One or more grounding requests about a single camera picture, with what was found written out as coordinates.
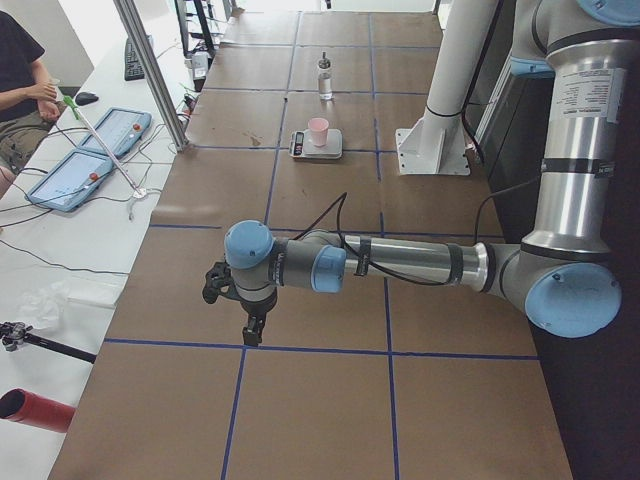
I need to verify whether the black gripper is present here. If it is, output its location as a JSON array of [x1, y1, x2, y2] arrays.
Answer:
[[240, 292, 278, 346]]

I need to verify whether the pink plastic cup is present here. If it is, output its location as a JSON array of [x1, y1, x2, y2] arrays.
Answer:
[[307, 117, 329, 147]]

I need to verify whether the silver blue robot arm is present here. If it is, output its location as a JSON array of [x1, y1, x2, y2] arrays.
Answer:
[[203, 1, 639, 346]]

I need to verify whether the grey digital kitchen scale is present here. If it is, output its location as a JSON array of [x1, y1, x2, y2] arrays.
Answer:
[[289, 128, 343, 160]]

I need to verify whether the lower blue teach pendant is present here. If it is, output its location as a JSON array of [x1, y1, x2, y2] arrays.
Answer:
[[25, 149, 114, 213]]

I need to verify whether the blue teach pendant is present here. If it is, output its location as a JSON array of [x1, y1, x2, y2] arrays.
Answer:
[[25, 149, 114, 213], [94, 107, 152, 159]]

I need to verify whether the upper blue teach pendant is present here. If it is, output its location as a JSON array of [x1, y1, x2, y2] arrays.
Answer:
[[94, 107, 152, 159]]

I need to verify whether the red cylinder bottle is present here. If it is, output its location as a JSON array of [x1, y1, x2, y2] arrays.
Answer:
[[1, 389, 76, 433]]

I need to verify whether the thin rod green tip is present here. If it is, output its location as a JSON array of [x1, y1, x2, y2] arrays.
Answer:
[[63, 95, 147, 199]]

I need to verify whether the black keyboard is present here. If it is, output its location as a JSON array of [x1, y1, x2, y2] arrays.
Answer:
[[124, 38, 145, 81]]

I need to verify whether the black computer mouse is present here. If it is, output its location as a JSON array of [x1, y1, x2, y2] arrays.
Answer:
[[74, 91, 99, 106]]

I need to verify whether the seated person black shirt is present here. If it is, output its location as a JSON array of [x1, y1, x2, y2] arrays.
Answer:
[[1, 12, 64, 193]]

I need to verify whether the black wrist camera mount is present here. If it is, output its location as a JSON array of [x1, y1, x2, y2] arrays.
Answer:
[[202, 261, 239, 304]]

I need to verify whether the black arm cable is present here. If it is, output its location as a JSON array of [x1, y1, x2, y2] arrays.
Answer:
[[292, 173, 544, 287]]

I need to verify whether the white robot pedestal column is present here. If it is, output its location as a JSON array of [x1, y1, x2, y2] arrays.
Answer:
[[396, 0, 499, 176]]

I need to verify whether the aluminium frame post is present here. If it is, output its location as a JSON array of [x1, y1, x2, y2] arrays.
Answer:
[[114, 0, 188, 152]]

